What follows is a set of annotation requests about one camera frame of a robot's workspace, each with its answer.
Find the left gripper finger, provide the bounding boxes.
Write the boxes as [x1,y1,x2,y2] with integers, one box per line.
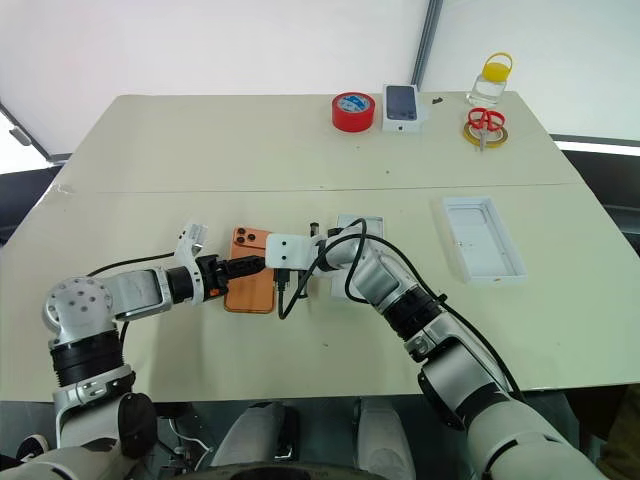
[225,264,263,287]
[223,255,266,272]

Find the olive green fabric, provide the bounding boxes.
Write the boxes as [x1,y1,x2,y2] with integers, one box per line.
[595,387,640,480]

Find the red handled scissors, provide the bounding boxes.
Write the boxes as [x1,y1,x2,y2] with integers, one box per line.
[467,106,505,153]

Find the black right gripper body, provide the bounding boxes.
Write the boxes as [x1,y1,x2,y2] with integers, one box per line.
[272,267,293,301]

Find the white box with phone picture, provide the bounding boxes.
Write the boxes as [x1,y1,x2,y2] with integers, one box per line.
[381,83,433,134]

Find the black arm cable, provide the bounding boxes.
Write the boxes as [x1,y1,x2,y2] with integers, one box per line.
[276,216,526,401]
[87,252,177,361]

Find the grey white robot leg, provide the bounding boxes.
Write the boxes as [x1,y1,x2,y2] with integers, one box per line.
[210,399,302,469]
[355,396,417,480]

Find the glass jar with yellow lid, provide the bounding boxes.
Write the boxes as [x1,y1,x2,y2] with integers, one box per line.
[466,51,514,107]

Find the orange smartphone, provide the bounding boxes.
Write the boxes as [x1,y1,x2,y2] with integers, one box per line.
[223,225,279,315]

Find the white phone box lid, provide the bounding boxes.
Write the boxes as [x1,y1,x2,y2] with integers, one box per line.
[441,195,529,286]

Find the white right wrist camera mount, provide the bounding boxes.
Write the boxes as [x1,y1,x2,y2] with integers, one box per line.
[264,233,319,272]

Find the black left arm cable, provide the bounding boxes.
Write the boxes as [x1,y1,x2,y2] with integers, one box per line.
[87,252,177,361]

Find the grey slanted frame bar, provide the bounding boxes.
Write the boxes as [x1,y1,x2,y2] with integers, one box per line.
[0,98,70,167]

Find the thin yellow tape roll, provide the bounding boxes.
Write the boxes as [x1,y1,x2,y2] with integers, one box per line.
[460,119,511,147]

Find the black white shoe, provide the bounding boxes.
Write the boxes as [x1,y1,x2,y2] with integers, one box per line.
[16,433,52,464]

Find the red tape roll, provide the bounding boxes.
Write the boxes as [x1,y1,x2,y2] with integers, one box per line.
[330,91,376,134]

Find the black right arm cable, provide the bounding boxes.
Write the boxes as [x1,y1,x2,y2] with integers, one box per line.
[276,216,526,401]

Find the white phone box base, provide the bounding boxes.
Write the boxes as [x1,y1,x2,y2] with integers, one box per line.
[329,213,387,301]

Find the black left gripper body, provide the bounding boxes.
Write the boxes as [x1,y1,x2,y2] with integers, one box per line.
[201,254,233,303]

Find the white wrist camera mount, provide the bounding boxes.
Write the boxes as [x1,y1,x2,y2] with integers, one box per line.
[264,233,319,272]
[172,219,209,275]

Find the grey window frame post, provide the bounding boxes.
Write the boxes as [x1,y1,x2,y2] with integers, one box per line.
[409,0,445,92]

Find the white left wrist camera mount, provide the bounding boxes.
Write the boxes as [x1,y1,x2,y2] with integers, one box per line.
[172,219,209,275]

